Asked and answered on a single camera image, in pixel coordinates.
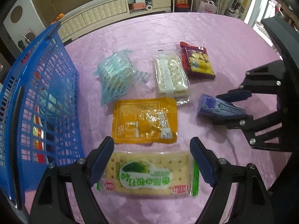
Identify pink quilted table cloth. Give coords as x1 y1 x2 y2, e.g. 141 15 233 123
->
24 12 292 224

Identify cream tv cabinet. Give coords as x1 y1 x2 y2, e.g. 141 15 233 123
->
58 0 171 42

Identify blue plastic basket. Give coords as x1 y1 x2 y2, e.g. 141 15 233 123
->
1 22 84 209

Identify green cracker packet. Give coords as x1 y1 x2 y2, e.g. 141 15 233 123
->
96 151 200 197

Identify light blue striped snack packet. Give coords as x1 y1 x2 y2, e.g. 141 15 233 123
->
93 50 151 106

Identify red spicy snack packet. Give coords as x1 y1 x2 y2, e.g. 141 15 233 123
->
33 105 46 163

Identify white wafer biscuit packet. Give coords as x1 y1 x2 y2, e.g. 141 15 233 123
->
154 50 189 106

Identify blue purple candy box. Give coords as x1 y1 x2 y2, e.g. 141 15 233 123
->
197 94 246 117

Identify red purple yellow snack packet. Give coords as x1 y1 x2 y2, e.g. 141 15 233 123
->
179 41 215 79

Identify oranges on blue plate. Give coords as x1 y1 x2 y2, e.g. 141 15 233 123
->
51 13 65 25

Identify yellow orange snack packet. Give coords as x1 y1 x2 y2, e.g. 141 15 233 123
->
112 98 178 144

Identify pink white gift bag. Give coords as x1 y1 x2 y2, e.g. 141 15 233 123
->
197 0 217 14

